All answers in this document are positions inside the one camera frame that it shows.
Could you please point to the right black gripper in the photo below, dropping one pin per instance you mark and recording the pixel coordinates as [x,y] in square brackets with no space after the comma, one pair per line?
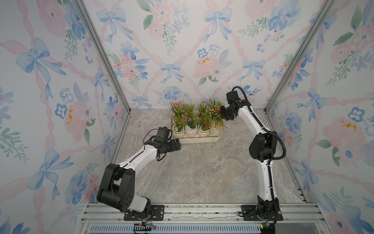
[226,112]

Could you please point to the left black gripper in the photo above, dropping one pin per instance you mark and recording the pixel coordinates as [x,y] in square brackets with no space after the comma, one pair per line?
[173,147]

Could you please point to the large pink gypsophila pot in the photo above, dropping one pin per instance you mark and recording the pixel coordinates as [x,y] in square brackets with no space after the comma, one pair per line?
[214,107]

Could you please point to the orange gypsophila pot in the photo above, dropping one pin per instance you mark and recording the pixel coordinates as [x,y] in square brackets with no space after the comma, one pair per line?
[189,110]
[178,127]
[203,109]

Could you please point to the red gypsophila pot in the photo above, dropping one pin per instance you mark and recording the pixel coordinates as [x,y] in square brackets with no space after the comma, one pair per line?
[204,125]

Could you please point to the pink gypsophila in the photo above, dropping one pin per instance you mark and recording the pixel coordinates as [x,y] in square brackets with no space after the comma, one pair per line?
[178,108]

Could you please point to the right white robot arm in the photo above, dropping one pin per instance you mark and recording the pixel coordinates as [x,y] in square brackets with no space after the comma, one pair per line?
[261,149]

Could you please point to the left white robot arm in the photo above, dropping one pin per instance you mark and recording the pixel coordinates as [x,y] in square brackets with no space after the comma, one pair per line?
[117,187]

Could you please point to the cream plastic storage box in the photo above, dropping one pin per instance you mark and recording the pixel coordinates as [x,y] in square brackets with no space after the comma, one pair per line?
[213,137]

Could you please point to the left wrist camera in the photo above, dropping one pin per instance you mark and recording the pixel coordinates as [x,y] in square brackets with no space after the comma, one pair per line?
[163,135]

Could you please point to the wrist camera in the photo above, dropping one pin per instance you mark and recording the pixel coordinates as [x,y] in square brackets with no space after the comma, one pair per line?
[163,135]
[232,97]

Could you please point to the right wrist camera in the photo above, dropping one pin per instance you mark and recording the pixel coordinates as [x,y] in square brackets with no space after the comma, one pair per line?
[232,97]

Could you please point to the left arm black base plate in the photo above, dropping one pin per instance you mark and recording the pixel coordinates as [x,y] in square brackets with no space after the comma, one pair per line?
[151,213]

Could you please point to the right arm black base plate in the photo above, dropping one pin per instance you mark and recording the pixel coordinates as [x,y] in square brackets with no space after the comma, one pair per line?
[254,213]

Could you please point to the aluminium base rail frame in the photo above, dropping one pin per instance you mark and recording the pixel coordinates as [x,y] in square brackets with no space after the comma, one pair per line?
[205,218]

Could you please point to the right aluminium corner post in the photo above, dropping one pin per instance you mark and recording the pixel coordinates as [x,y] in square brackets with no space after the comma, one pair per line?
[312,32]

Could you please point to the aluminium corner post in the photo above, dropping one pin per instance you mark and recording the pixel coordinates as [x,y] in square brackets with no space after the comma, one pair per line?
[87,22]
[312,32]

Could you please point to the left aluminium corner post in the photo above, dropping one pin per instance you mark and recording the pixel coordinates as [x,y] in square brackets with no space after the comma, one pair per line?
[87,22]

